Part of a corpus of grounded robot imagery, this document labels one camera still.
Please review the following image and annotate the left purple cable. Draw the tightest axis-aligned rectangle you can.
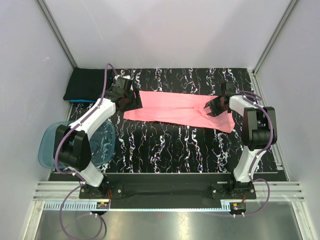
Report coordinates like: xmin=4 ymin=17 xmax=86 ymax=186
xmin=53 ymin=62 xmax=118 ymax=240

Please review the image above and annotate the blue plastic bin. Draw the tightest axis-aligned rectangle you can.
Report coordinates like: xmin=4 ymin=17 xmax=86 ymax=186
xmin=38 ymin=120 xmax=116 ymax=169

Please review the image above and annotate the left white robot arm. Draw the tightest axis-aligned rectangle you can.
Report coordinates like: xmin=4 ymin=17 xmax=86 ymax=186
xmin=53 ymin=75 xmax=143 ymax=198

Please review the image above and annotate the aluminium frame rail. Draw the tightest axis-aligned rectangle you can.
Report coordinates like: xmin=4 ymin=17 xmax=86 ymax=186
xmin=32 ymin=181 xmax=305 ymax=212

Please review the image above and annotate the folded black t shirt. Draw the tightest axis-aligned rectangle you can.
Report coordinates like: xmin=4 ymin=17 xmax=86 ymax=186
xmin=63 ymin=67 xmax=115 ymax=101

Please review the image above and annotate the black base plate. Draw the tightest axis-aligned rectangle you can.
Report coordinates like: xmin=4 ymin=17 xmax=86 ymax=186
xmin=79 ymin=173 xmax=257 ymax=200

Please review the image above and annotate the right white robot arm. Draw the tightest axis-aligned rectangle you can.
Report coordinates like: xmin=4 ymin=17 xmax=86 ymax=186
xmin=204 ymin=82 xmax=278 ymax=199

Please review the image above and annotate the folded blue t shirt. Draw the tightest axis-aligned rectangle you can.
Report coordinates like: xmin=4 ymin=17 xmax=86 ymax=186
xmin=69 ymin=99 xmax=97 ymax=103

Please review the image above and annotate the pink t shirt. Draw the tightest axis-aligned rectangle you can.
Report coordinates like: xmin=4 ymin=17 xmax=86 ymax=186
xmin=123 ymin=91 xmax=235 ymax=133

